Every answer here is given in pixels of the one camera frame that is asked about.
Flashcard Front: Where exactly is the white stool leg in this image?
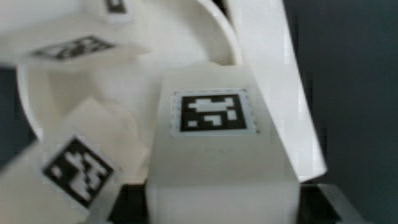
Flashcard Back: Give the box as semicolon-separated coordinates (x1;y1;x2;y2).
145;62;300;224
0;99;147;224
0;0;149;66

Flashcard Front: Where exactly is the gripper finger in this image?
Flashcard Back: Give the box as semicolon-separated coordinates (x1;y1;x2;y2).
317;184;371;224

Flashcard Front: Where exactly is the white U-shaped fence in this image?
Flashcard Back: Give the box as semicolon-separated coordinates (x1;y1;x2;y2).
225;0;326;182

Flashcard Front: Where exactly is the white round stool seat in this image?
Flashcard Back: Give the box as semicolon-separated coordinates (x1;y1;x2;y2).
17;0;241;136

